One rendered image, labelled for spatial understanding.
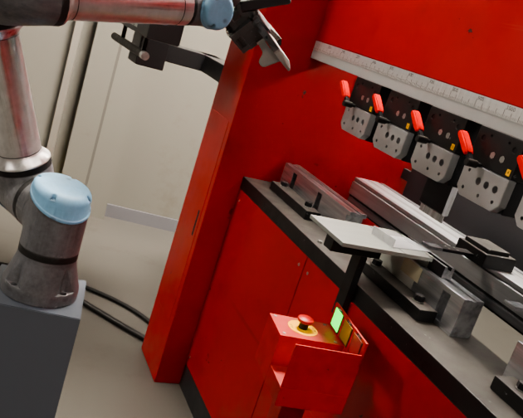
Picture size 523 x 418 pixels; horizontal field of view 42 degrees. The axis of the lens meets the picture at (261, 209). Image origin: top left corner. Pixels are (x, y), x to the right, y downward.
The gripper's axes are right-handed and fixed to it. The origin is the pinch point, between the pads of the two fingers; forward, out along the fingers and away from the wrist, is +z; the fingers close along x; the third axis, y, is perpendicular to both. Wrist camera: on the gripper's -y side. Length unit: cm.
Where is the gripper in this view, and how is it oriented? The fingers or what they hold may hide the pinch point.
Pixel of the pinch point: (287, 55)
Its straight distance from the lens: 166.9
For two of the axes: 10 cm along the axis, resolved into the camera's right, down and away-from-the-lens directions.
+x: 1.2, 5.9, -8.0
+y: -7.9, 5.4, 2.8
